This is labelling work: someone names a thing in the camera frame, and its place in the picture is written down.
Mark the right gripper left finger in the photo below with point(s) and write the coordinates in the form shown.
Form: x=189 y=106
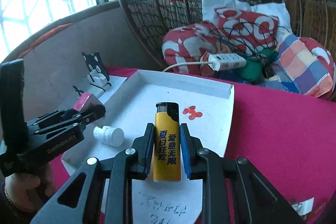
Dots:
x=98 y=185

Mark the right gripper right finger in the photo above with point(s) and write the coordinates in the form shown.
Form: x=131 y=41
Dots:
x=233 y=191

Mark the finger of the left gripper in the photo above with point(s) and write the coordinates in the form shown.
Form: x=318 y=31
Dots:
x=72 y=117
x=54 y=117

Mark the pink white small box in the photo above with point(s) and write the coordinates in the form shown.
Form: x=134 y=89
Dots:
x=85 y=101

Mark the white pill bottle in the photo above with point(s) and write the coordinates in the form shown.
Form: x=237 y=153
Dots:
x=109 y=135

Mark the yellow lighter black top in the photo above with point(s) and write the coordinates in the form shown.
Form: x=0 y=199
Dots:
x=167 y=154

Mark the left hand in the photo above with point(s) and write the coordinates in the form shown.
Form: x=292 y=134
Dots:
x=21 y=189

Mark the black cat phone stand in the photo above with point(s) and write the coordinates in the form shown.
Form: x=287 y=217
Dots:
x=97 y=75

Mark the red white seat cushion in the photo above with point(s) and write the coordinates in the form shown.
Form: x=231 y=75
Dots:
x=190 y=47

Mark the green cloth bundle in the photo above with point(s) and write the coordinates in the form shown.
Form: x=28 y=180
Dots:
x=252 y=72

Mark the white power strip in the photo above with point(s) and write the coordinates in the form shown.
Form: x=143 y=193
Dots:
x=217 y=62

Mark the plaid checkered cushion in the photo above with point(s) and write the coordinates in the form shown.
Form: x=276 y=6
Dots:
x=302 y=66

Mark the white pillow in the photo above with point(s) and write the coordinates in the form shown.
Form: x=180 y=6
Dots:
x=270 y=9

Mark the red white square cushion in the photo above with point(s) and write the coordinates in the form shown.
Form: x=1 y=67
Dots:
x=249 y=31

